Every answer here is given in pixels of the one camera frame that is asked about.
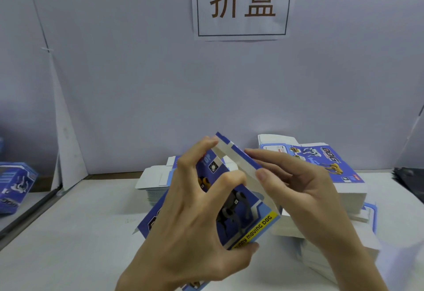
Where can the black object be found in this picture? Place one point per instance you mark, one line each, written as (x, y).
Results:
(411, 183)

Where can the stack of boxes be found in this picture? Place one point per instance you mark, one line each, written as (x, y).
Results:
(154, 178)
(331, 158)

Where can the person's left forearm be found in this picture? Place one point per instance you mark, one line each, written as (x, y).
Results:
(142, 283)

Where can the white folded paper sheet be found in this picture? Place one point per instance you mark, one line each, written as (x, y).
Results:
(404, 267)

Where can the person's right forearm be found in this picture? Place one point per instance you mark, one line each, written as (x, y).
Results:
(361, 267)

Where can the person's left hand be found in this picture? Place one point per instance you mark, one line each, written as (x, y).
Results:
(185, 234)

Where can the blue dog-print cardboard box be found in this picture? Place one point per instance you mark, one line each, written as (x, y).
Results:
(248, 224)

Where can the person's right hand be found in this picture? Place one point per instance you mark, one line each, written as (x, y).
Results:
(311, 201)

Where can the white paper wall sign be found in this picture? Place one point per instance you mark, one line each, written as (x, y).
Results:
(242, 28)

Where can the pile of blue boxes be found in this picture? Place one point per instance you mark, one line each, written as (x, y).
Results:
(16, 185)

